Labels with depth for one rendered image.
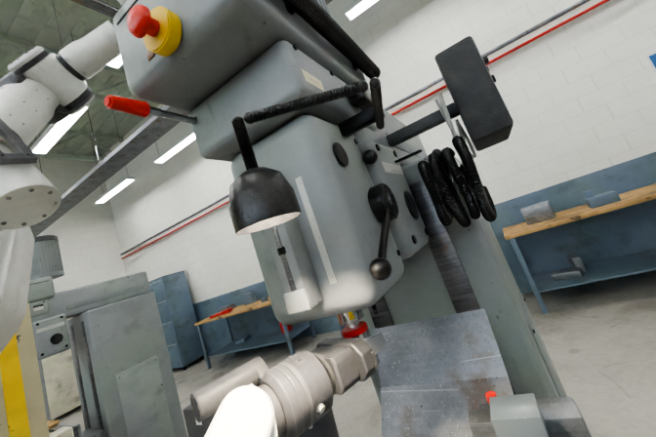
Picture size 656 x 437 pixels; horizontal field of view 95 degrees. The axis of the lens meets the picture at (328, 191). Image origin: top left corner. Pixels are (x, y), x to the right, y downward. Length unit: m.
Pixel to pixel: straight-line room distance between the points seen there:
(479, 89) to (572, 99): 4.19
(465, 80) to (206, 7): 0.50
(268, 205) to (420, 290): 0.68
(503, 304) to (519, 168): 3.88
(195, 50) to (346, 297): 0.41
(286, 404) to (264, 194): 0.27
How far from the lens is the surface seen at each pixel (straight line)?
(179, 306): 7.83
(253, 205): 0.30
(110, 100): 0.52
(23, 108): 0.84
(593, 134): 4.85
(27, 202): 0.49
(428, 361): 0.93
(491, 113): 0.70
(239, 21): 0.47
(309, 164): 0.47
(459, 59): 0.74
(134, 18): 0.49
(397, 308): 0.95
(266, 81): 0.50
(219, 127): 0.55
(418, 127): 0.80
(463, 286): 0.89
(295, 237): 0.46
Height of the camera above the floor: 1.41
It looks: 10 degrees up
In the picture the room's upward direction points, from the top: 19 degrees counter-clockwise
